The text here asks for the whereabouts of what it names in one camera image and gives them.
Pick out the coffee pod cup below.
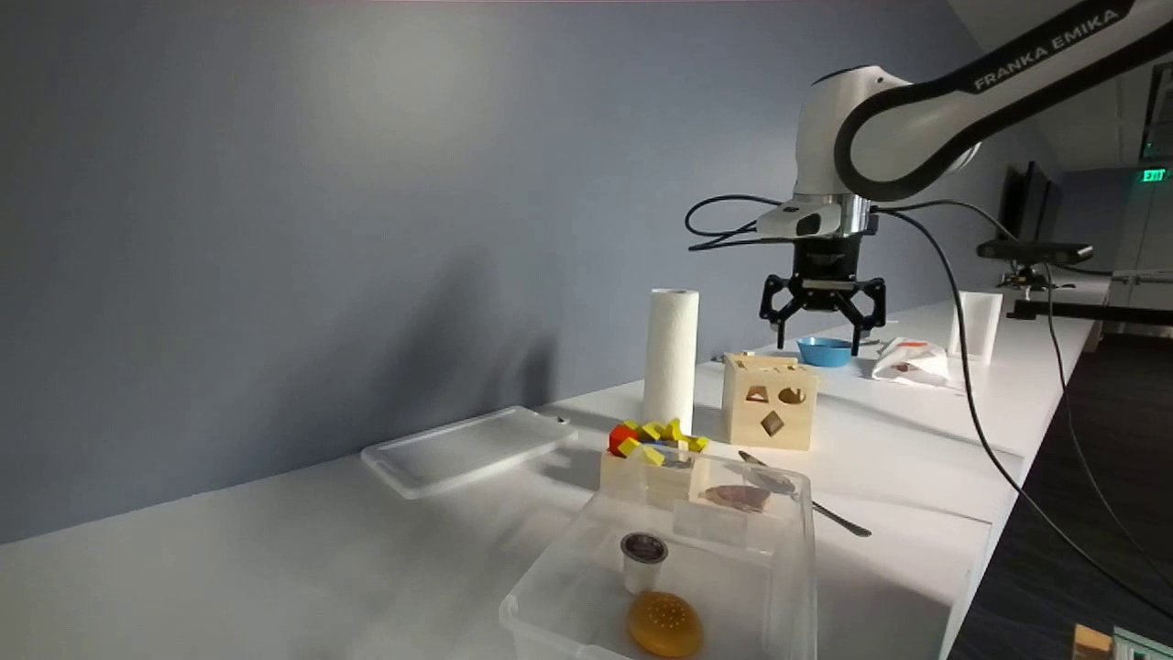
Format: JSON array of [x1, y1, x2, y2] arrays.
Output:
[[617, 530, 675, 597]]

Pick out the black stereo camera on stand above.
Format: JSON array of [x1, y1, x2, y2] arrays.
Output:
[[976, 234, 1099, 324]]

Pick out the toy steak piece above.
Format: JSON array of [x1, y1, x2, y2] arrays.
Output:
[[701, 482, 776, 517]]

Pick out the tray of colourful toy food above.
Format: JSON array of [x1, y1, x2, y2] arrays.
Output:
[[599, 418, 715, 514]]

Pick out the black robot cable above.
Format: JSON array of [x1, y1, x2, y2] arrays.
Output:
[[681, 192, 1173, 625]]

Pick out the orange toy bun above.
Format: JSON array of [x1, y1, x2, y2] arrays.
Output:
[[623, 591, 708, 660]]

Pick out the white paper towel roll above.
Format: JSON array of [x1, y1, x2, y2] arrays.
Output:
[[642, 285, 705, 437]]

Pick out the white crumpled bag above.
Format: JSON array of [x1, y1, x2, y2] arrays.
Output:
[[870, 329, 954, 391]]

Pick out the blue bowl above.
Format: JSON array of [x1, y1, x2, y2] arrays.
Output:
[[796, 334, 858, 369]]

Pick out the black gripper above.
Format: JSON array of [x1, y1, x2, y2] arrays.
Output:
[[760, 234, 891, 358]]

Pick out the clear plastic bin lid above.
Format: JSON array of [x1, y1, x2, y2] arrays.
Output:
[[361, 402, 578, 503]]

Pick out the white plastic cup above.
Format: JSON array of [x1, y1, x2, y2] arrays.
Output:
[[954, 285, 1009, 368]]

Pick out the wooden shape sorter cube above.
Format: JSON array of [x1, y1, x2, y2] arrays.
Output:
[[720, 350, 821, 459]]

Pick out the clear plastic storage bin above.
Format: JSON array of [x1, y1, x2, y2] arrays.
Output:
[[494, 454, 821, 660]]

